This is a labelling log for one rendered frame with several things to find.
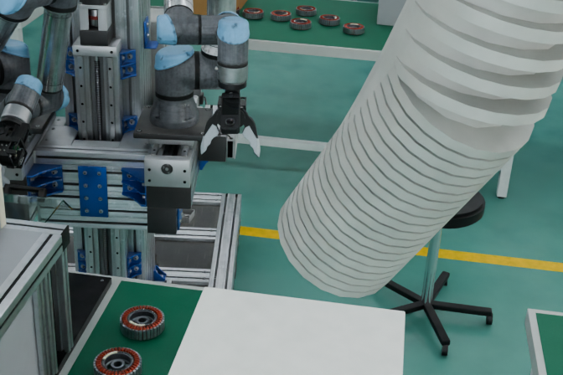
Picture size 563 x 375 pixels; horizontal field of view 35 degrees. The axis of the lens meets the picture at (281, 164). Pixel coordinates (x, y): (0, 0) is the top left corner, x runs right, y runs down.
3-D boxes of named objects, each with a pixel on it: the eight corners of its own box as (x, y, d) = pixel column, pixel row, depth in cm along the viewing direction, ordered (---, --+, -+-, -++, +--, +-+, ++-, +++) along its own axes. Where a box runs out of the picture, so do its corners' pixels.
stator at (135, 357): (152, 373, 211) (151, 361, 210) (112, 394, 204) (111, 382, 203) (123, 351, 218) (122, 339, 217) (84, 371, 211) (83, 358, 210)
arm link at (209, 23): (199, 8, 227) (201, 21, 218) (243, 8, 229) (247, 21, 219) (199, 38, 231) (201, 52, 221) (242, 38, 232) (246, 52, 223)
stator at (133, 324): (131, 311, 233) (131, 300, 232) (171, 321, 231) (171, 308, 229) (112, 336, 224) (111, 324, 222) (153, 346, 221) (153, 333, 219)
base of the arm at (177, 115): (153, 109, 284) (152, 79, 279) (201, 111, 284) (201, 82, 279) (147, 128, 270) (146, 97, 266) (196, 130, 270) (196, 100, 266)
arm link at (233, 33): (248, 14, 218) (251, 24, 211) (246, 57, 223) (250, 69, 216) (215, 14, 217) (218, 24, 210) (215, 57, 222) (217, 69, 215)
